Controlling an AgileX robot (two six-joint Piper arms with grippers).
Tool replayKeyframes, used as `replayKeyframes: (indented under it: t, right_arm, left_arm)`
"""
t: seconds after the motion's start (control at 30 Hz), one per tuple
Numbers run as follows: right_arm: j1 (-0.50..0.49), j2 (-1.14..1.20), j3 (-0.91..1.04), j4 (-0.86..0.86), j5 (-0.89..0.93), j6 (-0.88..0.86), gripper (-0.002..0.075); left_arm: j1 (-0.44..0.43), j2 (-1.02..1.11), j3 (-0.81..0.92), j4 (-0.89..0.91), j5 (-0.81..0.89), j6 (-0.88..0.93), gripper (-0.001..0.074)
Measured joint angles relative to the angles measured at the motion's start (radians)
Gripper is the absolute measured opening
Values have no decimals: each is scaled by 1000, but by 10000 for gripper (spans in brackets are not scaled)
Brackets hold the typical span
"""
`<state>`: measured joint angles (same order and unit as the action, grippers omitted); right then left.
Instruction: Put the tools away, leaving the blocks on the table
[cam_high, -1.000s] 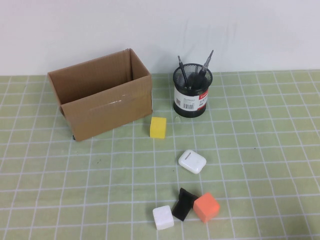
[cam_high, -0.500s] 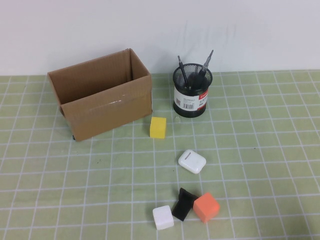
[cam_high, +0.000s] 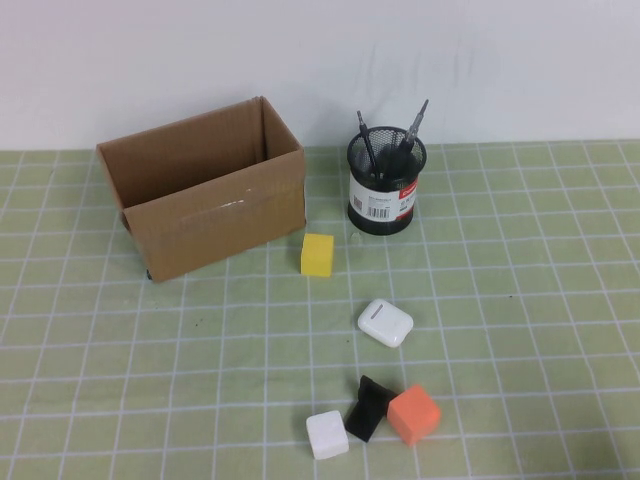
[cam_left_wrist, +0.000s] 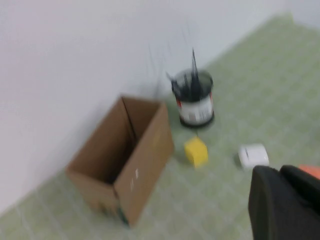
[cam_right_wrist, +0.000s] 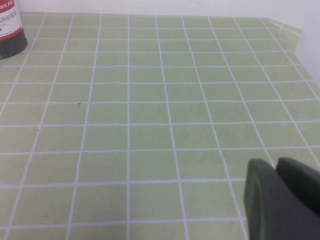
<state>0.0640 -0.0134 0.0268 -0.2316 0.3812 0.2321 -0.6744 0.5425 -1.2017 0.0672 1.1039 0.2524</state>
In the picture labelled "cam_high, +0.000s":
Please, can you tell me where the black-handled screwdriver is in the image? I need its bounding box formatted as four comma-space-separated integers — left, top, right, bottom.
397, 98, 431, 169

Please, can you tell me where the black foam block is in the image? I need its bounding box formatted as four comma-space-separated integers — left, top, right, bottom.
344, 374, 399, 444

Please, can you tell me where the black mesh pen holder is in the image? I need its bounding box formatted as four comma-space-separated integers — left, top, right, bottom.
347, 125, 429, 236

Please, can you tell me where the white foam block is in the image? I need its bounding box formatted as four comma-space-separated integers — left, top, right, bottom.
305, 410, 350, 461

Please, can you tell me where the yellow foam block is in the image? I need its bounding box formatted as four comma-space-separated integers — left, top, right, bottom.
300, 232, 335, 277

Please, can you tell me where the white earbuds case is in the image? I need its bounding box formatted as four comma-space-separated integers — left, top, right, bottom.
357, 298, 415, 349

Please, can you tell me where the brown cardboard box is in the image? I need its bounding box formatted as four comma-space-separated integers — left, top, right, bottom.
95, 95, 307, 284

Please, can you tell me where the orange foam block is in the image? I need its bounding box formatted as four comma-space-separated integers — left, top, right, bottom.
386, 383, 442, 447

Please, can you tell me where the green checked table cloth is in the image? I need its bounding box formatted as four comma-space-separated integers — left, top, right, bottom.
0, 141, 640, 480

